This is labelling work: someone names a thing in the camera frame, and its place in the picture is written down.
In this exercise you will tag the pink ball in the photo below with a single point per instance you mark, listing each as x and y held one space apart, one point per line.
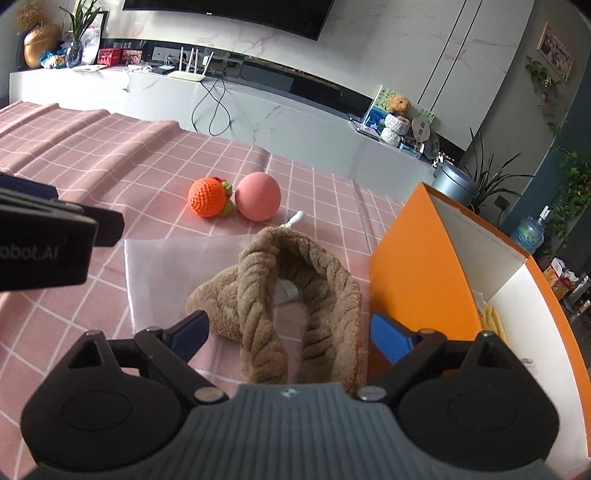
257 196

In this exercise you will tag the red box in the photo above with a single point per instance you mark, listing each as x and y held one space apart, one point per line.
109 56

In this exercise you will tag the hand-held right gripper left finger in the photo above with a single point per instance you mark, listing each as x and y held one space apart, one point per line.
191 331

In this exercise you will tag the green plant in glass vase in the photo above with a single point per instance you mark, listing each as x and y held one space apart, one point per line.
76 37

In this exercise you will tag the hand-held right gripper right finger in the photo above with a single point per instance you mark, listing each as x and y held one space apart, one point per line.
390 340

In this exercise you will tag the gold vase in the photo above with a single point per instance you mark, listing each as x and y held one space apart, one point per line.
39 46

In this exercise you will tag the grey metal canister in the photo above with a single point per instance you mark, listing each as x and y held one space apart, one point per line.
452 184

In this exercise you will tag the green ivy plant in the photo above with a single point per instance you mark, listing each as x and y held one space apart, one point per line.
572 194

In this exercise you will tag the brown teddy bear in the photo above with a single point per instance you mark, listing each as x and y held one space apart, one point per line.
399 104

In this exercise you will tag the decorative plate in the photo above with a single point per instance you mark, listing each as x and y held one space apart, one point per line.
431 147

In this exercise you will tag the brown twisted plush headband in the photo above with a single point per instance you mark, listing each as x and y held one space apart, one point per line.
258 295

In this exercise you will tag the orange crochet fruit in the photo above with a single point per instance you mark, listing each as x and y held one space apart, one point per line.
207 197

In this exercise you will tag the paper sheet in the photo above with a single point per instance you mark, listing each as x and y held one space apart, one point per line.
90 68

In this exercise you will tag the white marble tv cabinet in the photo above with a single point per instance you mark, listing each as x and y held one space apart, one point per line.
286 129

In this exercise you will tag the small black box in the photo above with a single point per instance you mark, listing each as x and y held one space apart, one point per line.
162 69

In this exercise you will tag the blue water bottle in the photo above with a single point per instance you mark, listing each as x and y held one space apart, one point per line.
528 233

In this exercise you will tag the red gift bag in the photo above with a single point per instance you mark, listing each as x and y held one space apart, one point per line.
558 279

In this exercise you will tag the pink checked tablecloth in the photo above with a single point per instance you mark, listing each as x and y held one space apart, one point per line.
115 157

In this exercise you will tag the black television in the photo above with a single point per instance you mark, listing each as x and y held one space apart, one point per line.
231 16

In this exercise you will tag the framed wall picture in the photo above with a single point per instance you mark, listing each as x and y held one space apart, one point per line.
556 50

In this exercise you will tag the small white object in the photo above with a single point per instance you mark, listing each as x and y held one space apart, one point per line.
293 218

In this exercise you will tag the round white fan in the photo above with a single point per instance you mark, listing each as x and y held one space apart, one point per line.
421 127

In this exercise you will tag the dried flowers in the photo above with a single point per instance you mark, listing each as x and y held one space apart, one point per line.
28 14

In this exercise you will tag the hanging vine plant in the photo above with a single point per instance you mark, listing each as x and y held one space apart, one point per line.
545 83

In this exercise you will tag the blue green painting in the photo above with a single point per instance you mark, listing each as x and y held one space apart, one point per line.
375 115

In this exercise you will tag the blue snack bag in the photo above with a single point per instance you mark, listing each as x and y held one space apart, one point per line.
53 59

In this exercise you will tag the orange cardboard box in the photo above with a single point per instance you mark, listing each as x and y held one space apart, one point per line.
415 277

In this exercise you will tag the long leaf potted plant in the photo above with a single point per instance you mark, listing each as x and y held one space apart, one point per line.
489 180

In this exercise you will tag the flat tablet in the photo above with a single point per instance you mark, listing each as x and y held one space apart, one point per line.
362 129

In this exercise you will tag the pink patterned box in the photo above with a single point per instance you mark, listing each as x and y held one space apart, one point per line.
131 57

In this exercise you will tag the white router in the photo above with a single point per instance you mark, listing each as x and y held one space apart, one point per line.
187 74

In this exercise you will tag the black picture frame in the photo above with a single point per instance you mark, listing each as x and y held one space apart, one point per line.
94 34

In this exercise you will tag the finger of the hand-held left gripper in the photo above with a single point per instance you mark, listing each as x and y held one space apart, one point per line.
27 187
104 226

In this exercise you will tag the thin white cloth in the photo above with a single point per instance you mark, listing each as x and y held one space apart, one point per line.
157 277

